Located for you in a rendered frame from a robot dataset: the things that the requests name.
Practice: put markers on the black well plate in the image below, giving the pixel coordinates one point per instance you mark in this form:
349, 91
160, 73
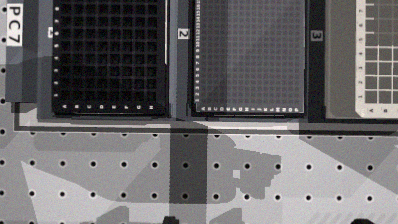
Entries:
112, 94

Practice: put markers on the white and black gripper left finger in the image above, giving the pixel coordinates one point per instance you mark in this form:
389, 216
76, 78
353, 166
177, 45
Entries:
170, 220

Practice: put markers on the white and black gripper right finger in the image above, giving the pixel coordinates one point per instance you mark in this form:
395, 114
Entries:
362, 221

